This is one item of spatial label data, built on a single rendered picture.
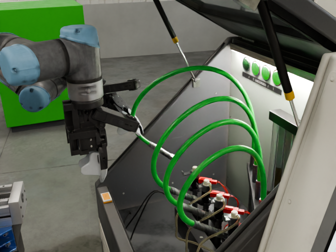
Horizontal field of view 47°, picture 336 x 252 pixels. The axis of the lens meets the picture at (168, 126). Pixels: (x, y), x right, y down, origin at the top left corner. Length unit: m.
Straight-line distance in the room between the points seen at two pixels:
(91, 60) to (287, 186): 0.47
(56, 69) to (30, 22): 3.47
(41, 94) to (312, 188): 0.74
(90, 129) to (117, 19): 6.70
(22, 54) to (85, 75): 0.13
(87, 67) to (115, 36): 6.76
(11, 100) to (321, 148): 3.91
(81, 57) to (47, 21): 3.46
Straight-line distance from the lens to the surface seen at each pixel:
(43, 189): 3.37
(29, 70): 0.75
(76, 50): 0.79
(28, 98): 1.14
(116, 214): 1.31
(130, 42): 7.60
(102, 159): 0.87
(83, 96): 0.82
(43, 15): 4.23
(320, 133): 0.76
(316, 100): 0.78
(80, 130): 0.85
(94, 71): 0.81
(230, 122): 0.95
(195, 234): 1.17
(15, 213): 1.41
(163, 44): 7.72
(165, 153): 1.22
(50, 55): 0.77
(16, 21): 4.23
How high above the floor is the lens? 1.72
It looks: 23 degrees down
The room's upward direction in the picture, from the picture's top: 1 degrees counter-clockwise
